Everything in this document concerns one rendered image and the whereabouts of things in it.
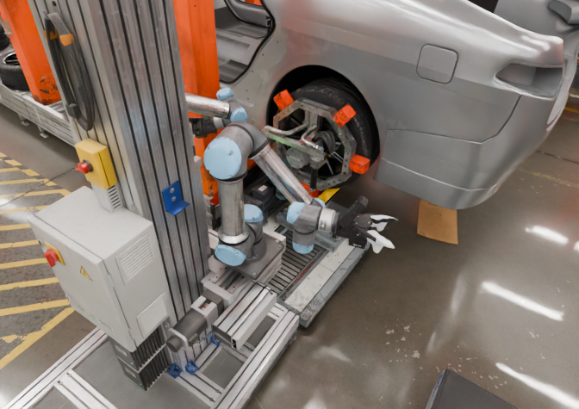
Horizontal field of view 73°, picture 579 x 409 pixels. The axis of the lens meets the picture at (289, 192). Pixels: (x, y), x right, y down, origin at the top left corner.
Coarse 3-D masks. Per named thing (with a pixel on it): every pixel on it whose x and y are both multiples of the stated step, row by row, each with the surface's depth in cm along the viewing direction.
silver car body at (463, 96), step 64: (320, 0) 193; (384, 0) 177; (448, 0) 167; (512, 0) 289; (576, 0) 268; (256, 64) 240; (384, 64) 188; (448, 64) 171; (512, 64) 170; (576, 64) 258; (384, 128) 206; (448, 128) 186; (512, 128) 173; (448, 192) 202
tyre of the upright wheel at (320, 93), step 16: (320, 80) 232; (336, 80) 229; (304, 96) 225; (320, 96) 219; (336, 96) 214; (352, 96) 219; (368, 112) 221; (352, 128) 216; (368, 128) 218; (368, 144) 219; (352, 176) 233
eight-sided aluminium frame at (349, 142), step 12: (288, 108) 226; (312, 108) 216; (324, 108) 213; (276, 120) 236; (336, 132) 214; (348, 132) 215; (276, 144) 247; (348, 144) 213; (348, 156) 217; (348, 168) 221; (300, 180) 250; (336, 180) 231
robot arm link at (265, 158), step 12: (252, 132) 127; (264, 144) 132; (252, 156) 132; (264, 156) 133; (276, 156) 135; (264, 168) 135; (276, 168) 135; (288, 168) 139; (276, 180) 137; (288, 180) 137; (288, 192) 138; (300, 192) 139; (312, 204) 141; (324, 204) 147
